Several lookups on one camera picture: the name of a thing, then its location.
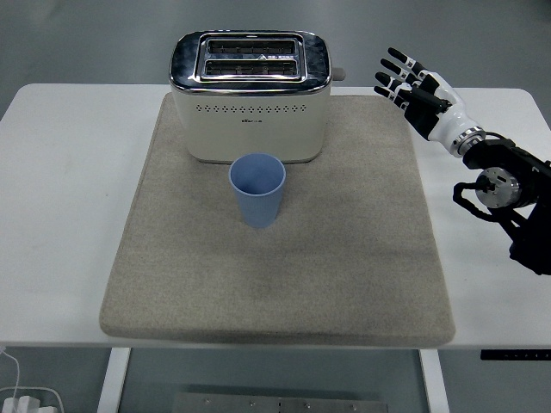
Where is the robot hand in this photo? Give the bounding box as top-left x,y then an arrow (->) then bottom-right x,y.
373,46 -> 482,150

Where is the blue plastic cup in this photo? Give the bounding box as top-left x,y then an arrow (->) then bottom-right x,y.
228,153 -> 287,230

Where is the black table control panel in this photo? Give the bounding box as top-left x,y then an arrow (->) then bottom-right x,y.
480,349 -> 551,361

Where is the beige fabric mat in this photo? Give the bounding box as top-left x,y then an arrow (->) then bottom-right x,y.
98,94 -> 457,348

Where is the white power adapter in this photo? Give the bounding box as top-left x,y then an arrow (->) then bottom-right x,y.
2,393 -> 43,413

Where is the white table leg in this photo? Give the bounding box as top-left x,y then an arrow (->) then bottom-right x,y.
96,346 -> 132,413
419,348 -> 451,413

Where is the white two-slot toaster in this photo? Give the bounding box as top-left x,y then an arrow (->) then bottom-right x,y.
168,29 -> 347,165

